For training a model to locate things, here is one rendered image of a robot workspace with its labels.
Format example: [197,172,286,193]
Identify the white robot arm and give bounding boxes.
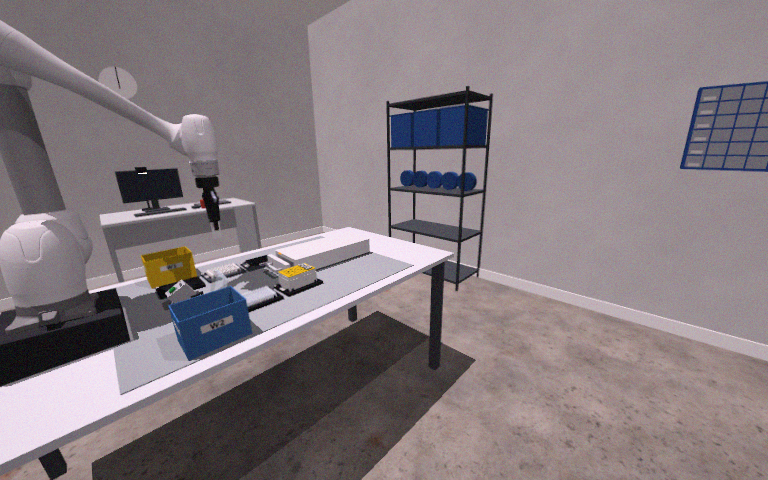
[0,20,219,335]

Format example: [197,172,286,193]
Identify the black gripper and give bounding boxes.
[195,176,222,239]

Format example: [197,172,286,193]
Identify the blue bin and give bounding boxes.
[168,286,252,361]

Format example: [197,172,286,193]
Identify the grey bench mat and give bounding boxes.
[113,236,414,396]

